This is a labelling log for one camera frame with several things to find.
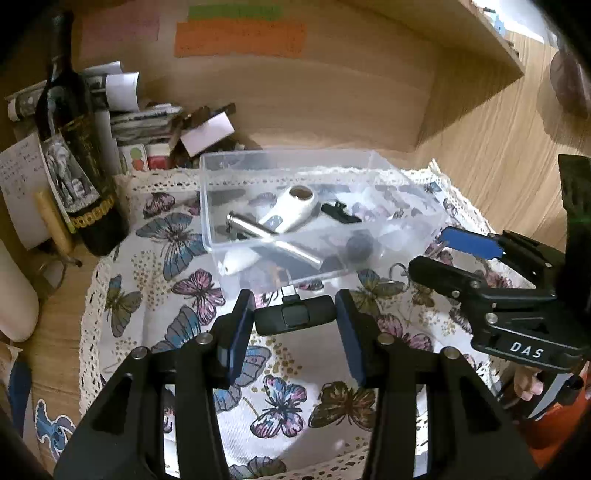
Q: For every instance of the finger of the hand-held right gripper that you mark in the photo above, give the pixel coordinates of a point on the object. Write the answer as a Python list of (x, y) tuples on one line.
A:
[(438, 274), (471, 242)]

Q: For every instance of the black clip-on device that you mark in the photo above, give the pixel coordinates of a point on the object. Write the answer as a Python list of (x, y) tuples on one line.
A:
[(295, 316)]

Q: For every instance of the person's right hand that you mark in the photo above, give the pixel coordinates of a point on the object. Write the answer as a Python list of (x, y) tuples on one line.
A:
[(528, 385)]

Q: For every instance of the yellow wax stick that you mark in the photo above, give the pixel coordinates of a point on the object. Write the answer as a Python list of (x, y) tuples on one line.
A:
[(51, 217)]

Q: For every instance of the rolled magazines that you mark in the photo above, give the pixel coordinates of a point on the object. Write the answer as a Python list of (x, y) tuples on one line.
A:
[(115, 87)]

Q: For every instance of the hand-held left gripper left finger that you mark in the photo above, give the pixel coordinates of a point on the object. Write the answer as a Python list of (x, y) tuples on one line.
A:
[(238, 332)]

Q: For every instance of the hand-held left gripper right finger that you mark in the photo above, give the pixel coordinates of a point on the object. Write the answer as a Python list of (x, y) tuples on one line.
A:
[(351, 337)]

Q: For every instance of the handwritten paper note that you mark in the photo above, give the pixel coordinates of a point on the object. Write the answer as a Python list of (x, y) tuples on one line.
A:
[(18, 184)]

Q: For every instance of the silver metal cylinder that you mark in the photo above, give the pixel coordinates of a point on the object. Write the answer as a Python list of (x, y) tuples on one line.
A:
[(258, 228)]

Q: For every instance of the orange sticky note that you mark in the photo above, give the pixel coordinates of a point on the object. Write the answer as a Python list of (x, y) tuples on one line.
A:
[(240, 39)]

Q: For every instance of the cream cylinder candle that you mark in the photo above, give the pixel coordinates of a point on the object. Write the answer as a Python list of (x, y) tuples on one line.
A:
[(16, 300)]

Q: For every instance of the pink sticky note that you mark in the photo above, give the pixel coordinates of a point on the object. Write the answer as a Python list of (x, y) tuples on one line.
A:
[(124, 25)]

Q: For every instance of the white curved plastic tool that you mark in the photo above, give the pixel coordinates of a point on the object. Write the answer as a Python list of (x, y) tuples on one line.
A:
[(291, 205)]

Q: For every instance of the black plastic clip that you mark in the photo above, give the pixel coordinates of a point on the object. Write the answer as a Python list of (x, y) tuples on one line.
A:
[(339, 212)]

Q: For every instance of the clear plastic storage box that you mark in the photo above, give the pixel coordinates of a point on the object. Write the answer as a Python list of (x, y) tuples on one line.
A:
[(323, 161)]

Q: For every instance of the blue cartoon sticker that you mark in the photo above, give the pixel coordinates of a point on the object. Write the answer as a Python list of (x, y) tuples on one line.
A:
[(51, 429)]

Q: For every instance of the small white card box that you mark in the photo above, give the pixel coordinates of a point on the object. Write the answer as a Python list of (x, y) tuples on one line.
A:
[(203, 134)]

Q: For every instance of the white cube charger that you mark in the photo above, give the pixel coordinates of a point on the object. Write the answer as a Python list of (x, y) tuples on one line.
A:
[(395, 235)]

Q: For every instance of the green sticky note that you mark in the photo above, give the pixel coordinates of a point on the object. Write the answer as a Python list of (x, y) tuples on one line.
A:
[(235, 12)]

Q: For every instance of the small black round object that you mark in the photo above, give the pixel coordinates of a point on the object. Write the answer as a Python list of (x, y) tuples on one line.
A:
[(358, 248)]

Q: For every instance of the stack of books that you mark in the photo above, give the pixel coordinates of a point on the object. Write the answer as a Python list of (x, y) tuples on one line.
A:
[(143, 124)]

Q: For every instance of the dark wine bottle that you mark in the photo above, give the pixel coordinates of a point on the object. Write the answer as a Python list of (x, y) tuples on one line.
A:
[(78, 152)]

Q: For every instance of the wooden shelf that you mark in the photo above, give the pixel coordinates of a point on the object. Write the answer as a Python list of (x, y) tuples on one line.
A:
[(461, 27)]

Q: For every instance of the butterfly print lace tablecloth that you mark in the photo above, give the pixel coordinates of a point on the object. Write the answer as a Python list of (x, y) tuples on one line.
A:
[(194, 286)]

